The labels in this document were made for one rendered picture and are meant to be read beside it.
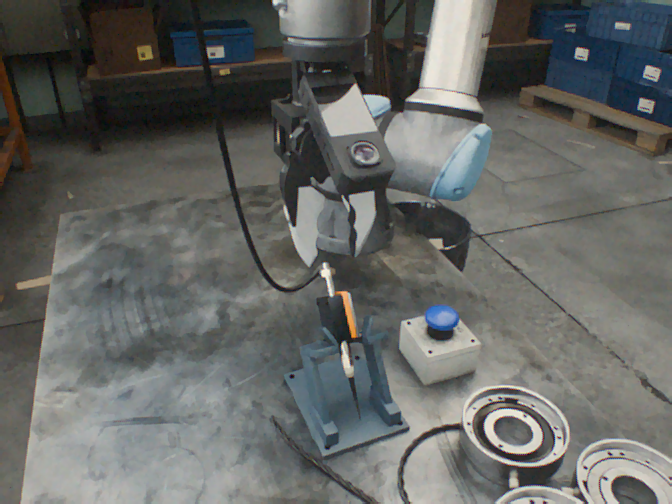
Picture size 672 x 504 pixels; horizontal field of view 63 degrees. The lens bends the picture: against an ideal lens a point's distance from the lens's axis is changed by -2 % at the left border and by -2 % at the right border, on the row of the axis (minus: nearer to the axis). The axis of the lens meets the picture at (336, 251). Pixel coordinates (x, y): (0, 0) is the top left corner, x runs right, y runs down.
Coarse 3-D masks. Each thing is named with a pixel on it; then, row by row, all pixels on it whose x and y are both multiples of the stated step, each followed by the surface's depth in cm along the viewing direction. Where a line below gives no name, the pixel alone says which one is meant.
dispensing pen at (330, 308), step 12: (324, 264) 59; (324, 276) 59; (324, 300) 58; (336, 300) 57; (324, 312) 59; (336, 312) 57; (324, 324) 59; (336, 324) 57; (348, 324) 57; (336, 336) 57; (348, 336) 57; (348, 348) 58; (348, 360) 58; (348, 372) 58
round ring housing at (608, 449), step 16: (592, 448) 53; (608, 448) 54; (624, 448) 53; (640, 448) 53; (576, 464) 51; (592, 464) 52; (656, 464) 52; (576, 480) 50; (608, 480) 51; (624, 480) 52; (640, 480) 51; (576, 496) 50; (608, 496) 49; (640, 496) 51; (656, 496) 49
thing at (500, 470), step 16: (480, 400) 59; (496, 400) 59; (528, 400) 59; (544, 400) 58; (464, 416) 56; (496, 416) 57; (512, 416) 58; (528, 416) 57; (544, 416) 57; (560, 416) 56; (464, 432) 55; (496, 432) 59; (512, 432) 59; (528, 432) 57; (560, 432) 56; (464, 448) 55; (480, 448) 53; (512, 448) 54; (528, 448) 54; (560, 448) 54; (480, 464) 53; (496, 464) 52; (512, 464) 51; (528, 464) 51; (544, 464) 51; (560, 464) 53; (496, 480) 54; (528, 480) 52; (544, 480) 54
